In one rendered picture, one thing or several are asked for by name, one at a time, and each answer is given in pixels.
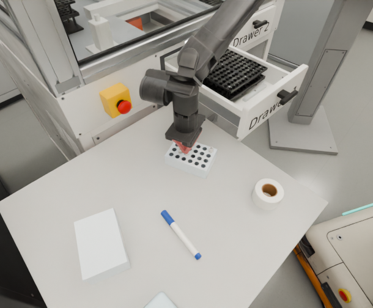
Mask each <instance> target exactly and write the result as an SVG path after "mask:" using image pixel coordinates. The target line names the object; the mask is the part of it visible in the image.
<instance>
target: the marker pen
mask: <svg viewBox="0 0 373 308"><path fill-rule="evenodd" d="M161 215H162V217H163V218H164V219H165V221H166V222H167V223H168V224H169V226H170V227H171V228H172V229H173V231H175V233H176V234H177V236H178V237H179V238H180V239H181V240H182V242H183V243H184V245H185V246H186V247H187V248H188V250H189V251H190V252H191V253H192V255H193V256H194V257H195V258H196V260H199V259H200V258H201V257H202V255H201V254H200V253H199V251H198V250H197V249H196V248H195V246H194V245H193V244H192V242H191V241H190V240H189V239H188V237H187V236H186V235H185V234H184V233H183V231H182V230H181V229H180V227H179V226H178V225H177V224H176V223H175V220H173V218H172V217H171V216H170V214H169V213H168V212H167V211H166V210H163V211H162V212H161Z"/></svg>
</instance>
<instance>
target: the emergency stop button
mask: <svg viewBox="0 0 373 308"><path fill-rule="evenodd" d="M130 110H131V103H130V102H129V101H127V100H124V101H122V102H120V104H119V105H118V111H119V112H120V113H121V114H127V113H129V112H130Z"/></svg>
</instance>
